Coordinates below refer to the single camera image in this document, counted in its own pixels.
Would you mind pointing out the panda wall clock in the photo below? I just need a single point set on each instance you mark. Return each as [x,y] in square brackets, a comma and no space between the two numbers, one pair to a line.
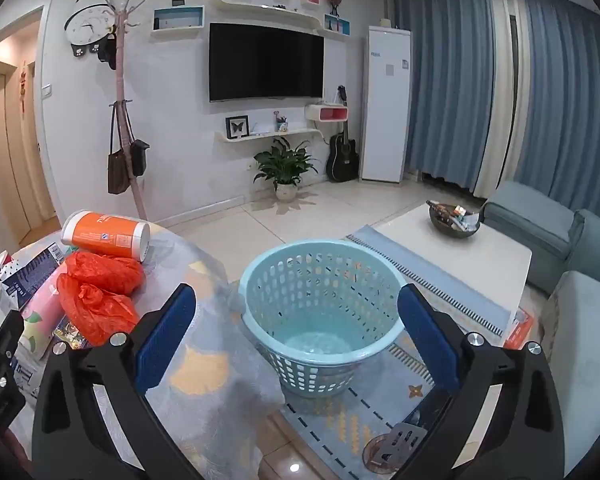
[87,25]

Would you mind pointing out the black wall television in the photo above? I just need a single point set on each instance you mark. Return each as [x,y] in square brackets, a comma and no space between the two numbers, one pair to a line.
[265,62]

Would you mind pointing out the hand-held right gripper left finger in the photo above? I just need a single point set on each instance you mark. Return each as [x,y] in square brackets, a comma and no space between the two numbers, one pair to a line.
[165,340]

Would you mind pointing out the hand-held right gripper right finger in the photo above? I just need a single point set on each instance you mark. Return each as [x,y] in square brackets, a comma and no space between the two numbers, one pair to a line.
[430,340]

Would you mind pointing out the orange plastic bag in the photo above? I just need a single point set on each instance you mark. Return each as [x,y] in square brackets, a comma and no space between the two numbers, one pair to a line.
[105,272]
[95,312]

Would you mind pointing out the white curved wall shelf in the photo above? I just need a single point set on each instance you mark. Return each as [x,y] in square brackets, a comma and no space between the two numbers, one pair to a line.
[270,10]

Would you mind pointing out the white light switch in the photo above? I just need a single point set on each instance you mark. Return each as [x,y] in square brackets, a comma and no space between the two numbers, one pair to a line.
[46,91]

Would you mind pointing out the dark bowl with items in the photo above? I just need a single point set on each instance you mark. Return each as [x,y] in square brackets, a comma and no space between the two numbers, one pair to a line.
[450,225]

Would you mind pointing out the white shelf box pink inside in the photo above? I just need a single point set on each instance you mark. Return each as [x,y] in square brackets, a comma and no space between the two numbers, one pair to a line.
[327,114]

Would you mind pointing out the teal sofa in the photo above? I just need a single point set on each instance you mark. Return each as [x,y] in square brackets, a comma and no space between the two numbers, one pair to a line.
[530,225]

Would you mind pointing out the orange and white canister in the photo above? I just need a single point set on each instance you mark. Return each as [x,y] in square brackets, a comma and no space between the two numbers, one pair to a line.
[105,235]

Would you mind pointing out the dark hat on rack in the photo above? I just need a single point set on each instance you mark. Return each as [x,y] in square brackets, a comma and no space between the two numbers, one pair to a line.
[107,52]

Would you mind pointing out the small blue shelf box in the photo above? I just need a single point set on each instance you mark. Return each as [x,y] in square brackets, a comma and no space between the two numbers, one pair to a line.
[337,25]

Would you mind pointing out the red can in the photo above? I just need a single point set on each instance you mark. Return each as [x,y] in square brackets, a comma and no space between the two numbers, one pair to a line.
[0,267]

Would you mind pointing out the red hanging ornament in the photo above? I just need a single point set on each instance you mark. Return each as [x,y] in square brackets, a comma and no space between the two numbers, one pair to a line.
[23,82]

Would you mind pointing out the pink tube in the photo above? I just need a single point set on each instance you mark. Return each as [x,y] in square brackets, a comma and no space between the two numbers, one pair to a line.
[42,305]

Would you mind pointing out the white shelf box blue inside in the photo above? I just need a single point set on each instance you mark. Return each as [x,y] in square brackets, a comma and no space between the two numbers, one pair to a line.
[177,20]

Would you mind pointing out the metal stand base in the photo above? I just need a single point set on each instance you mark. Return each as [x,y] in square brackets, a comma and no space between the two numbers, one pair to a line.
[402,437]

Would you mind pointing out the black hanging bag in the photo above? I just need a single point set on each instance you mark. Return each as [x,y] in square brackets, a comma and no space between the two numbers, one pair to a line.
[139,157]

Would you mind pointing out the brown hanging bag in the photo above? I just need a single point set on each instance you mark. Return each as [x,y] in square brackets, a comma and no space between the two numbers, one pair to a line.
[117,172]

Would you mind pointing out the pen holder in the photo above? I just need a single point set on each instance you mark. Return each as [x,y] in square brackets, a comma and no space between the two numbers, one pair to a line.
[281,124]

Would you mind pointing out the framed butterfly picture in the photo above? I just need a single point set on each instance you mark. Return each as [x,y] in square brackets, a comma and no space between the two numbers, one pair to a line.
[237,126]

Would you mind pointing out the potted green plant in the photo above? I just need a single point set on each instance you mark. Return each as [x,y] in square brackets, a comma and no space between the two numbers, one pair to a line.
[285,160]

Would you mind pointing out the blue curtain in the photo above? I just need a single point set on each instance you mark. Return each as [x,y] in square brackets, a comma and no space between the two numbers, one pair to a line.
[570,110]
[440,85]

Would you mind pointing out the white coffee table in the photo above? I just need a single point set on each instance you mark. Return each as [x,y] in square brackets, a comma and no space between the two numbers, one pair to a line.
[455,270]

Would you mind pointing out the black acoustic guitar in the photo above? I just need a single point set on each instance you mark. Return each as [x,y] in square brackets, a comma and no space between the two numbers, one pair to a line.
[342,157]

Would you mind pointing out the light blue plastic basket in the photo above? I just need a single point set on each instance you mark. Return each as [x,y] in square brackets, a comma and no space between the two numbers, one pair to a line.
[300,285]

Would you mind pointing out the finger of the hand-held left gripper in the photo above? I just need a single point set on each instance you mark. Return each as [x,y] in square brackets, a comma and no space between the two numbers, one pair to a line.
[2,385]

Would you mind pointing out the dark blue carton box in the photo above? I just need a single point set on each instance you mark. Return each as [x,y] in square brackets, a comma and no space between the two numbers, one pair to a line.
[30,272]

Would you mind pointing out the cream curtain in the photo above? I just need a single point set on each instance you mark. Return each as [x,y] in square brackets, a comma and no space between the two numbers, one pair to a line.
[502,100]

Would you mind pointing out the orange box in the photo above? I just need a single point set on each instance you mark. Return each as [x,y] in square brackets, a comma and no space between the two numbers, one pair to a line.
[519,330]

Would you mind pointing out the white low wall shelf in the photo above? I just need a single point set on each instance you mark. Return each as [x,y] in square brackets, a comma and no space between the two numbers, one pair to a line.
[270,135]

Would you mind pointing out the pink coat rack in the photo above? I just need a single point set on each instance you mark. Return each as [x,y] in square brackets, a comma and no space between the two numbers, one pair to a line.
[125,125]

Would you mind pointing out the white refrigerator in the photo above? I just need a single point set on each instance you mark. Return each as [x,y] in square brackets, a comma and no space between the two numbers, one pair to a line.
[385,110]

